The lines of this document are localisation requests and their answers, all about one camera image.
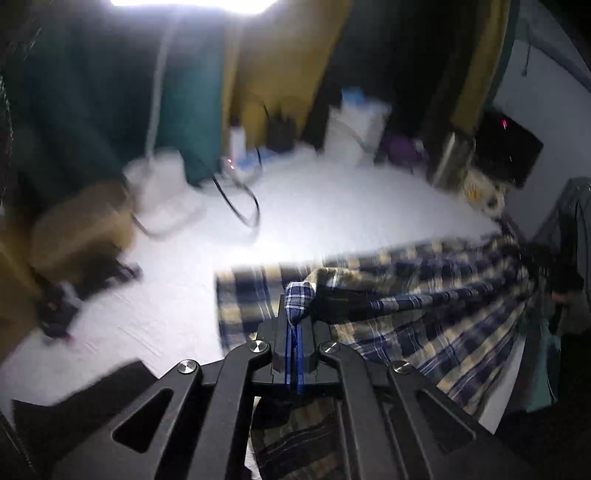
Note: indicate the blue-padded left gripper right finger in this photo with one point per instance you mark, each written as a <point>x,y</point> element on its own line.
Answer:
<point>394,423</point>

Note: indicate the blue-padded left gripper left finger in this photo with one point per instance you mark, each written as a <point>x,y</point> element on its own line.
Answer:
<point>193,423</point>

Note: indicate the blue yellow plaid pants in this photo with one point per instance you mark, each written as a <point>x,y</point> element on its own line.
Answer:
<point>449,308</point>

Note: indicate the black folded garment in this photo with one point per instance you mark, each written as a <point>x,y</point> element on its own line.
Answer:
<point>40,436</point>

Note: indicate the brown plastic lidded container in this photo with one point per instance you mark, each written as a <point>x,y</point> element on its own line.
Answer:
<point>94,223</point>

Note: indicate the white desk lamp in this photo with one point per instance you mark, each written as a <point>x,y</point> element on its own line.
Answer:
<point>157,179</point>

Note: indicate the white yellow printed mug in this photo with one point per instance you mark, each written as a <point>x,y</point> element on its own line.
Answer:
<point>483,195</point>

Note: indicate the white power strip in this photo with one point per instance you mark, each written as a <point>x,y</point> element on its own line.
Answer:
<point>251,166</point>

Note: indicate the purple cloth item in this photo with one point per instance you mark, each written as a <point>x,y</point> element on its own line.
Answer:
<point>404,152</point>

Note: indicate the stainless steel tumbler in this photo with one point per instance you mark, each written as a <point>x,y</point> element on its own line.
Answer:
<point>449,171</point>

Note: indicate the black electronic box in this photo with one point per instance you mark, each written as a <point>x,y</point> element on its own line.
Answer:
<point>505,150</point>

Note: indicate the white woven basket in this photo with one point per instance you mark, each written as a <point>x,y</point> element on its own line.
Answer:
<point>354,132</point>

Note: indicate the white charger adapter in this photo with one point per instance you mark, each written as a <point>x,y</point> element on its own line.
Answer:
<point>237,142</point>

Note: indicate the black charger adapter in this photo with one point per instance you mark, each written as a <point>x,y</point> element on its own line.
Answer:
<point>281,132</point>

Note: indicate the blue tissue pack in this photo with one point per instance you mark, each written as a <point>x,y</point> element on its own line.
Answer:
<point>355,99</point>

